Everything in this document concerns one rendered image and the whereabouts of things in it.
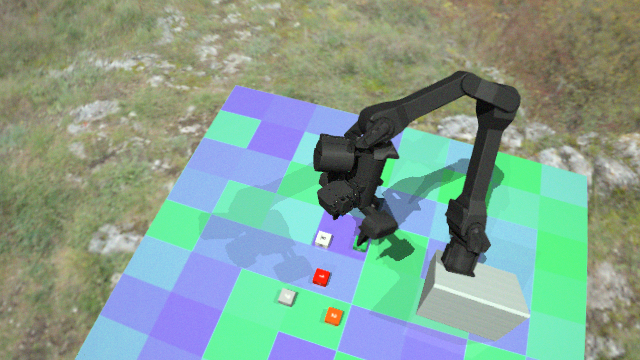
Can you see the green block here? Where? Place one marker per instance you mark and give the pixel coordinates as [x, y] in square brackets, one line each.
[362, 248]

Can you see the red block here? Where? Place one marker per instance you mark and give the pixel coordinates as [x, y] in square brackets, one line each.
[321, 277]

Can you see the orange block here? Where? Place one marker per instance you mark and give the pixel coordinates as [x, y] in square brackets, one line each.
[333, 316]

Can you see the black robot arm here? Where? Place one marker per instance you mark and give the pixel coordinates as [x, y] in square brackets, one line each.
[367, 155]

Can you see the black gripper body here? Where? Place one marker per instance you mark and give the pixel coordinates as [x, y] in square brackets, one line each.
[376, 224]

